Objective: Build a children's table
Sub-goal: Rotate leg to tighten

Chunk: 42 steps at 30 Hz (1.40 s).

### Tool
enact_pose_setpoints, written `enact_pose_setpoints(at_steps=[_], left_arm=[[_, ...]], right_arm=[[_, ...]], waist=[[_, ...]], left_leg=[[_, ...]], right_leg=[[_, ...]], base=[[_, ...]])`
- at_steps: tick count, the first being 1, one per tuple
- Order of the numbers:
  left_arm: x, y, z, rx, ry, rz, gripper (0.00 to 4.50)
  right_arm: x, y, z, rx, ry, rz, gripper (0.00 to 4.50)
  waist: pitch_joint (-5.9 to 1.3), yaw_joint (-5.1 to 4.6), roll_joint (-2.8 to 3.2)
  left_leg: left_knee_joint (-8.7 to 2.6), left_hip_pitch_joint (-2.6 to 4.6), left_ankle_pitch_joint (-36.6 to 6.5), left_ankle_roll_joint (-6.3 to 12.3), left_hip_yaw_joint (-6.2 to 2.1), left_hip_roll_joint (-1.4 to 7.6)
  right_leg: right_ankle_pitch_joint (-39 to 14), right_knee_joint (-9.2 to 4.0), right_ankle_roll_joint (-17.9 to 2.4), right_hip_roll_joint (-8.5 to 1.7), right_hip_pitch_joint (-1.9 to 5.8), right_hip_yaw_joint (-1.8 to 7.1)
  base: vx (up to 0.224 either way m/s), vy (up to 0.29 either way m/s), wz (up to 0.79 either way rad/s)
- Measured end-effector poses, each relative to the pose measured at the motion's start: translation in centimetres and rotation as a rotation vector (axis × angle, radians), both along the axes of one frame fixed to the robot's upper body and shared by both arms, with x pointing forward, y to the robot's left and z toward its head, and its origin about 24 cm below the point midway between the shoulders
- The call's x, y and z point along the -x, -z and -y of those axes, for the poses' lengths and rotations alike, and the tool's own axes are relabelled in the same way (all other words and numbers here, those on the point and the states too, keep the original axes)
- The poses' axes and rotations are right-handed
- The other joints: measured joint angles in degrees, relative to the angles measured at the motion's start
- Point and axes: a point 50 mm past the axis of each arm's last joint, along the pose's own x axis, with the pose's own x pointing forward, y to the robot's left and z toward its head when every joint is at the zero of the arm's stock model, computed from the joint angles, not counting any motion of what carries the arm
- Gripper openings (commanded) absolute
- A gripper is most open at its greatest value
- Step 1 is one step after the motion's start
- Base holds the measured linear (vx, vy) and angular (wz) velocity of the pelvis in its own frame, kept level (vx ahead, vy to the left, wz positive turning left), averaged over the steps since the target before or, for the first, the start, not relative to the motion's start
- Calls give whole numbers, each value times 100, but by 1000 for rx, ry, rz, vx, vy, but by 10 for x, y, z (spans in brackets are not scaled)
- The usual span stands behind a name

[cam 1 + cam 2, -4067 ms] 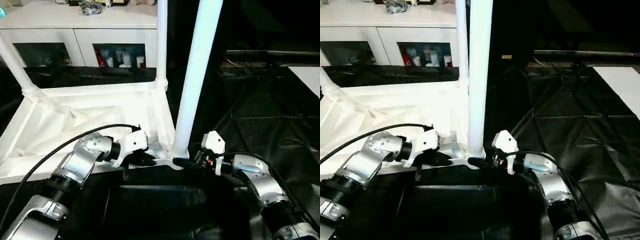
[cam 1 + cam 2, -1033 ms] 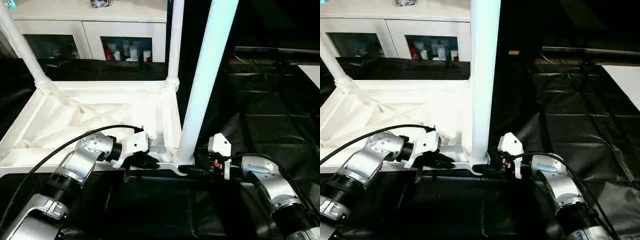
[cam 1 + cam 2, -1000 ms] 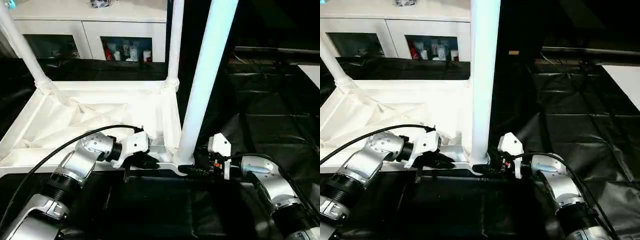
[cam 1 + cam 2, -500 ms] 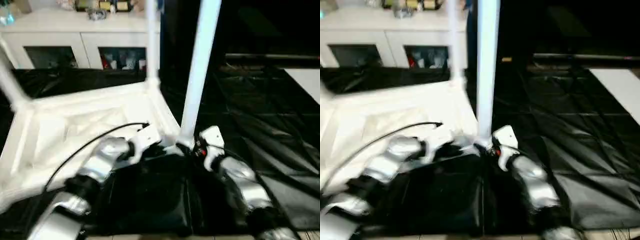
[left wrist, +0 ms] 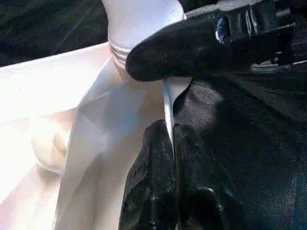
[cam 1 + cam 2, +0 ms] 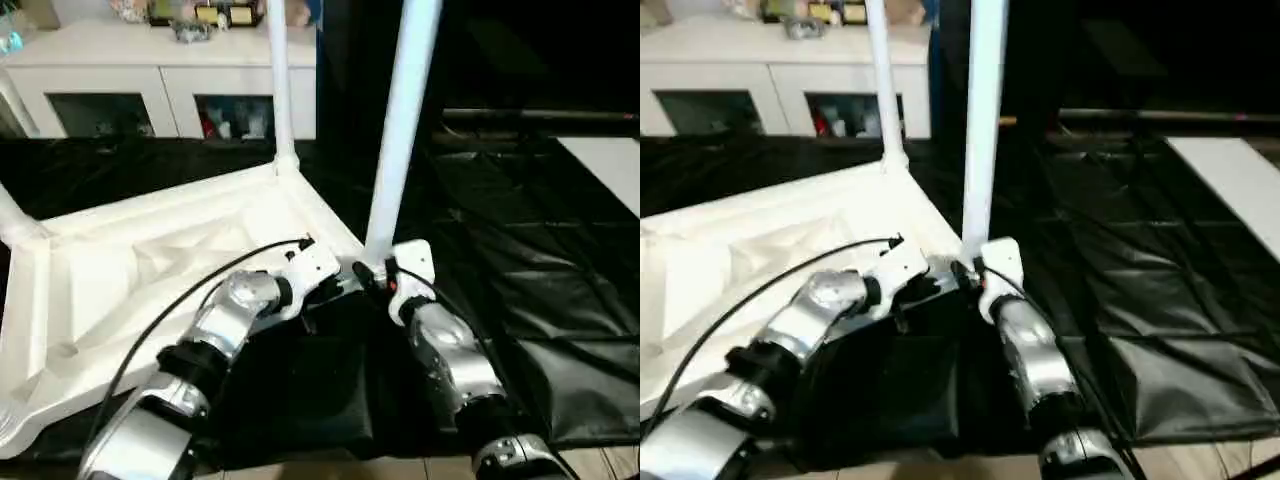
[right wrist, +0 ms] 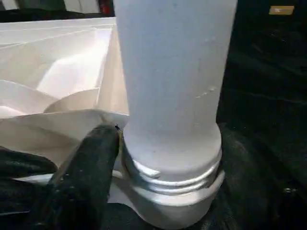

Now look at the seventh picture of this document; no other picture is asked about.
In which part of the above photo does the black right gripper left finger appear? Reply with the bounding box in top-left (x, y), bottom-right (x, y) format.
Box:
top-left (31, 124), bottom-right (123, 230)

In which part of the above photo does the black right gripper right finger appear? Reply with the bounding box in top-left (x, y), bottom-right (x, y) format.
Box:
top-left (211, 122), bottom-right (307, 230)

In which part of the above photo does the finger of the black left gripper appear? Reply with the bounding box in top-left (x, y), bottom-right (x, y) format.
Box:
top-left (0, 146), bottom-right (59, 179)
top-left (0, 181), bottom-right (52, 214)

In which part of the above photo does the white plastic table top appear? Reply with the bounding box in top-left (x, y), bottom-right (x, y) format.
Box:
top-left (0, 16), bottom-right (226, 228)

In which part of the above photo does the white tapered table leg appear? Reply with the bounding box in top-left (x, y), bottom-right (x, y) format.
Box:
top-left (114, 0), bottom-right (238, 192)

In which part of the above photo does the black work mat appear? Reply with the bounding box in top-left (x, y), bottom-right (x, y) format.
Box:
top-left (0, 0), bottom-right (307, 230)

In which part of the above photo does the white sideboard cabinet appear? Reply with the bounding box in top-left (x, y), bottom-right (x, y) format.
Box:
top-left (0, 0), bottom-right (101, 12)

